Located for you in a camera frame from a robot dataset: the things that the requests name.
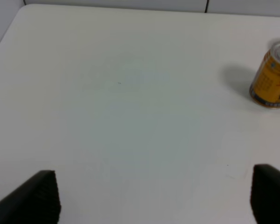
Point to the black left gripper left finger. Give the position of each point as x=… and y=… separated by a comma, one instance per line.
x=36, y=201

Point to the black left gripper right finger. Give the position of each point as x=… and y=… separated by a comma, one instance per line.
x=265, y=194

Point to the gold Red Bull can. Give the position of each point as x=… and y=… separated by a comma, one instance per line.
x=265, y=88

